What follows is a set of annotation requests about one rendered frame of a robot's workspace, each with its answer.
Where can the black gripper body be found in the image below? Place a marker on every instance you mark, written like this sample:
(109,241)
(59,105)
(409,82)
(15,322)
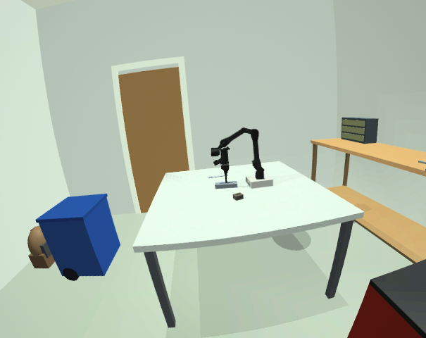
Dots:
(225,162)

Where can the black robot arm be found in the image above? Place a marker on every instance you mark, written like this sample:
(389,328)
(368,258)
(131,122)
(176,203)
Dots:
(256,163)

